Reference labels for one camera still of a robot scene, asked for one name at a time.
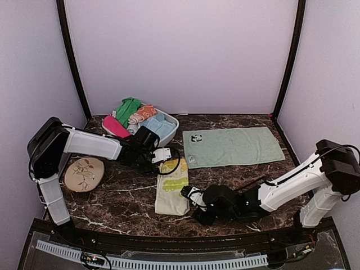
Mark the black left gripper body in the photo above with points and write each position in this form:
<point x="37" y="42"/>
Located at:
<point x="142" y="158"/>

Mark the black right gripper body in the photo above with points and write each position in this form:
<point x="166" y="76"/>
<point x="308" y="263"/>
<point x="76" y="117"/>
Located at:
<point x="199" y="216"/>

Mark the pink microfibre towel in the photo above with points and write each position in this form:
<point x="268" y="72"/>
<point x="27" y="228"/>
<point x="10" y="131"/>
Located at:
<point x="113" y="127"/>

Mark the yellow green patterned towel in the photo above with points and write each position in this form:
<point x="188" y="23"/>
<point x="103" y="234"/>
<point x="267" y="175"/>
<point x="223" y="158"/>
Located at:
<point x="169" y="200"/>

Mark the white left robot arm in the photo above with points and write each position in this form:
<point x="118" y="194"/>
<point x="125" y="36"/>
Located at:
<point x="55" y="139"/>

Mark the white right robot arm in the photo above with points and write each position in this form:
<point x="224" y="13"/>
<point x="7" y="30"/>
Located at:
<point x="332" y="172"/>

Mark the small blue rolled towel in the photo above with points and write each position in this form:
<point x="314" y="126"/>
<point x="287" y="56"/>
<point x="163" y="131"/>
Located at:
<point x="133" y="128"/>

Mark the grey plastic basin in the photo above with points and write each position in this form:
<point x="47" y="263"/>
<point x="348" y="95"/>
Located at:
<point x="169" y="137"/>

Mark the light blue rolled towel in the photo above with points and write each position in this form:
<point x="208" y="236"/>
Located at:
<point x="159" y="125"/>

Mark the orange rolled towel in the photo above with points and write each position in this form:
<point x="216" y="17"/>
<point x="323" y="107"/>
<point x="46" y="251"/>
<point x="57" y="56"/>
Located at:
<point x="142" y="114"/>

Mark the green rolled towel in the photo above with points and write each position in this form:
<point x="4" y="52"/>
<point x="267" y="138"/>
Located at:
<point x="129" y="107"/>

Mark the round painted ceramic plate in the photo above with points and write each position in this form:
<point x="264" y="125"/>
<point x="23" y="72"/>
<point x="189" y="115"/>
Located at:
<point x="84" y="174"/>

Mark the mint green panda towel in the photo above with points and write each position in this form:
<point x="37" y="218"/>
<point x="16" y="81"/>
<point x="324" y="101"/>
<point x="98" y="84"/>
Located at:
<point x="230" y="147"/>

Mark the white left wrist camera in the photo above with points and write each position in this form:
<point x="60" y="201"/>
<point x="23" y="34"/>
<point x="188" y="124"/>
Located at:
<point x="161" y="154"/>

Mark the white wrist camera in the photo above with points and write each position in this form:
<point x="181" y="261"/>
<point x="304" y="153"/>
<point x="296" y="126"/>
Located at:
<point x="161" y="154"/>
<point x="194" y="195"/>

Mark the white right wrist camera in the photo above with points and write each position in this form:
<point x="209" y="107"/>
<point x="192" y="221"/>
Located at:
<point x="194" y="195"/>

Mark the black front table rail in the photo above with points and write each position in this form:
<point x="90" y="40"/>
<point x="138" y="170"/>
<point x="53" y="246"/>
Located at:
<point x="115" y="243"/>

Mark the grey slotted cable duct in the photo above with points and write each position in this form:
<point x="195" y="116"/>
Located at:
<point x="143" y="260"/>

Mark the black left corner post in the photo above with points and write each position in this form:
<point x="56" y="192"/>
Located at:
<point x="65" y="31"/>

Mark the black corner post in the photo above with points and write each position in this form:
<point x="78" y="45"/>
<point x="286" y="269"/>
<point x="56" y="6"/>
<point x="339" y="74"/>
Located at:
<point x="299" y="18"/>
<point x="65" y="31"/>

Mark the black right corner post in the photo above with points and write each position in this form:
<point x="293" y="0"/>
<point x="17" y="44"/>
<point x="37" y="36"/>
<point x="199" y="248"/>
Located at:
<point x="299" y="18"/>

